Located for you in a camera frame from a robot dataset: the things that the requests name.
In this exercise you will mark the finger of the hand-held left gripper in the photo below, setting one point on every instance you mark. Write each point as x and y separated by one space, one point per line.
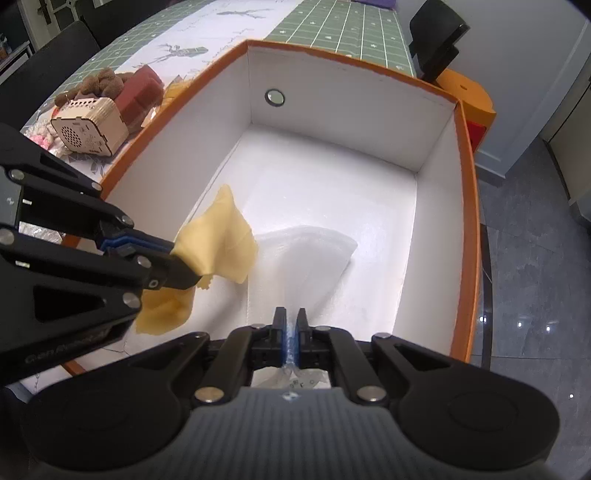
92 272
69 194

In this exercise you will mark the pink flower trinket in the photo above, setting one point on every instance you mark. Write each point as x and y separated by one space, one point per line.
39 137

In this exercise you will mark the crinkled silver wrapper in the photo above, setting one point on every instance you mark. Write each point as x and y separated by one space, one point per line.
41 231

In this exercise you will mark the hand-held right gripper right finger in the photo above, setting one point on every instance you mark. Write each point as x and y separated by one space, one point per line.
302 337

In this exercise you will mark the orange cardboard box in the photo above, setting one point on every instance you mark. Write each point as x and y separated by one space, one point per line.
332 152

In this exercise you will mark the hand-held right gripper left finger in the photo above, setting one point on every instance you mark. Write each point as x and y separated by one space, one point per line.
280 337

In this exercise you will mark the yellow cloth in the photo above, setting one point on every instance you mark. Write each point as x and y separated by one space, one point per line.
221 244

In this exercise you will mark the beige cabinet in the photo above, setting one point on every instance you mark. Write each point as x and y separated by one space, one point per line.
570 138

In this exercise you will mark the dark red box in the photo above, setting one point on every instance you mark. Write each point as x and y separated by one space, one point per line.
138 92

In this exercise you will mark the wooden speaker box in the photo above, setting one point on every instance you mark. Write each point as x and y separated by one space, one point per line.
87 127

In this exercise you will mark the orange stool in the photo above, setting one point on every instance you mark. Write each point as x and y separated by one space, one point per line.
466 94

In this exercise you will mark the brown plush toy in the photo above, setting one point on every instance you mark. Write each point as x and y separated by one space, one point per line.
99 82

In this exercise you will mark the clear plastic bag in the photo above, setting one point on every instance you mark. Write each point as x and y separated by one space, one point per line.
304 263

